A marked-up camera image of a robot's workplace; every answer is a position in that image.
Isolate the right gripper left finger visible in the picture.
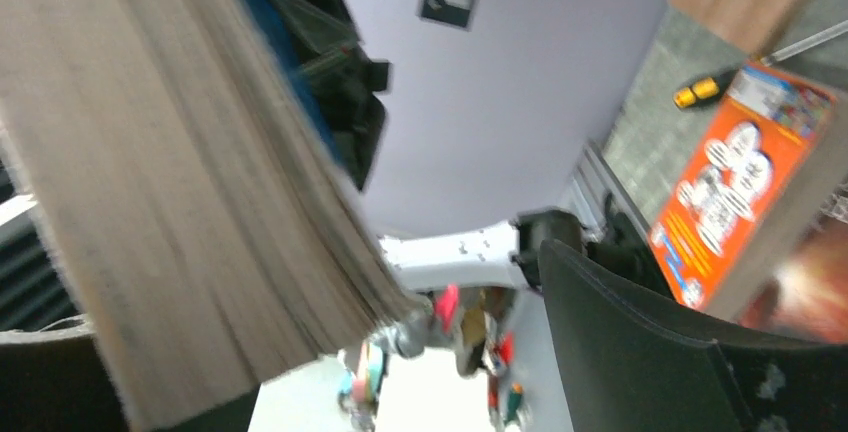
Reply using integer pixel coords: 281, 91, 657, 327
0, 322, 263, 432

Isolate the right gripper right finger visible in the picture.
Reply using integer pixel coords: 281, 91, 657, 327
538, 240, 847, 431

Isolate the yellow treehouse book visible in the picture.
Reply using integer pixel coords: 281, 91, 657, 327
1, 0, 417, 431

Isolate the orange book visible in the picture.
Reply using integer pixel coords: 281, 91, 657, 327
649, 63, 847, 321

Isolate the yellow black screwdriver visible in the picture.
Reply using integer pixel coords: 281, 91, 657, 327
672, 20, 847, 111

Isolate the blue backpack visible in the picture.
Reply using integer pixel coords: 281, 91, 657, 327
244, 0, 391, 190

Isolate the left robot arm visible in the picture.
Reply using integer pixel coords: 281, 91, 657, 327
379, 208, 584, 291

